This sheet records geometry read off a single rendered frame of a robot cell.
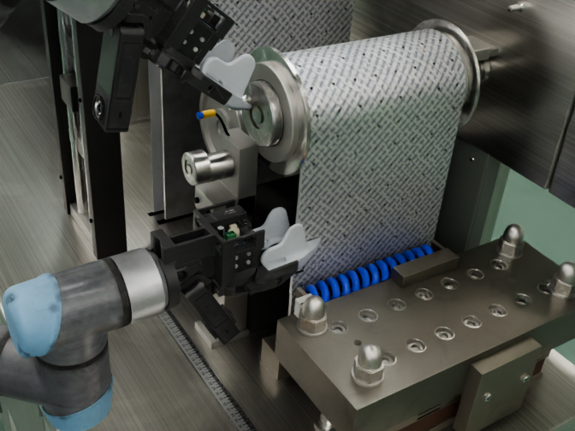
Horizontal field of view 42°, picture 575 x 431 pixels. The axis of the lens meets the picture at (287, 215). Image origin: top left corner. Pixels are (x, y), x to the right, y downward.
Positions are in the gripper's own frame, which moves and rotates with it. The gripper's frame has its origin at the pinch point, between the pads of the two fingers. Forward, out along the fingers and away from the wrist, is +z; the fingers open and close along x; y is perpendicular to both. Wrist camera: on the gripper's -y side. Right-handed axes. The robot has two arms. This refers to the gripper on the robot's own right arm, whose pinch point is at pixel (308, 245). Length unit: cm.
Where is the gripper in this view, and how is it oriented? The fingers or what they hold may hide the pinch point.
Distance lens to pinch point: 91.7
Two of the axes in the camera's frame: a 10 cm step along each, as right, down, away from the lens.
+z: 8.5, -2.5, 4.7
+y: 0.7, -8.3, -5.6
